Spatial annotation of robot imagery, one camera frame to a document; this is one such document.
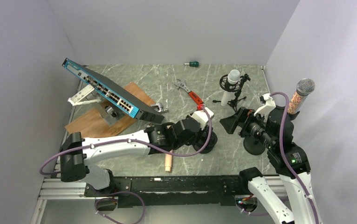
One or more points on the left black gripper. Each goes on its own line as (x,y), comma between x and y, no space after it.
(197,137)

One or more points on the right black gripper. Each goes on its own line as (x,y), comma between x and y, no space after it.
(247,115)

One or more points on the black shock mount desk stand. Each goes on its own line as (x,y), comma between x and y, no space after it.
(201,139)

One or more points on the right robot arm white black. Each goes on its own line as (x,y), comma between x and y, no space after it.
(289,160)

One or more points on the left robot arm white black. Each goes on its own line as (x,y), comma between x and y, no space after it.
(81,155)

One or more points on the black mini tripod stand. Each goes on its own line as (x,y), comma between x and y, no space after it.
(233,103)

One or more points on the black round base clip stand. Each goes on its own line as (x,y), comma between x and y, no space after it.
(270,139)

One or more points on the sprinkle pattern silver microphone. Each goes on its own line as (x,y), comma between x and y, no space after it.
(303,88)

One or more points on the silver metal clamp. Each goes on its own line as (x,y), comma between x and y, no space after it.
(159,108)

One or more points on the green stubby screwdriver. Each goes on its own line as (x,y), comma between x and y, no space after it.
(192,64)

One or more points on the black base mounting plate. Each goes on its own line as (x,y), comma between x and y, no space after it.
(174,190)

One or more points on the wooden board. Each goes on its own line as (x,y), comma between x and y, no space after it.
(92,125)

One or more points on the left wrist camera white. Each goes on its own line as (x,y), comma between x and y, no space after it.
(201,117)

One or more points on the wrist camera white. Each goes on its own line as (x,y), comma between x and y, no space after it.
(268,105)
(201,117)

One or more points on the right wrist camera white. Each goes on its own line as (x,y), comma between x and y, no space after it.
(268,105)

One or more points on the white microphone in shock mount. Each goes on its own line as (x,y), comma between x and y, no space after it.
(228,84)

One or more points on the red handled adjustable wrench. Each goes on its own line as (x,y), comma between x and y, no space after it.
(180,83)

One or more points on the blue black network switch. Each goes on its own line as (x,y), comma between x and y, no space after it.
(114,93)

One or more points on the grey metal mount block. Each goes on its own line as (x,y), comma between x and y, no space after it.
(111,114)

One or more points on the white bracket stand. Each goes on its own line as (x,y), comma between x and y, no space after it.
(85,96)

